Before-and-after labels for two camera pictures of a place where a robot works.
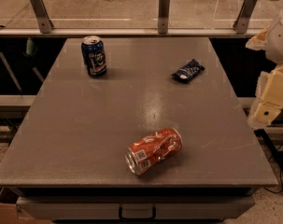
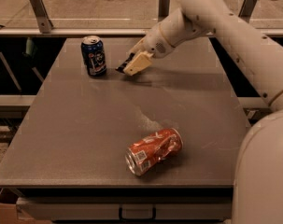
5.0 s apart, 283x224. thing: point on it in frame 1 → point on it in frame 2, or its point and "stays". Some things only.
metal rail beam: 122,33 stays
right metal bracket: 250,1 stays
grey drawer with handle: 134,207 stays
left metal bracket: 37,3 stays
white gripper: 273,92 → 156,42
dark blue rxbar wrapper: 188,72 → 120,67
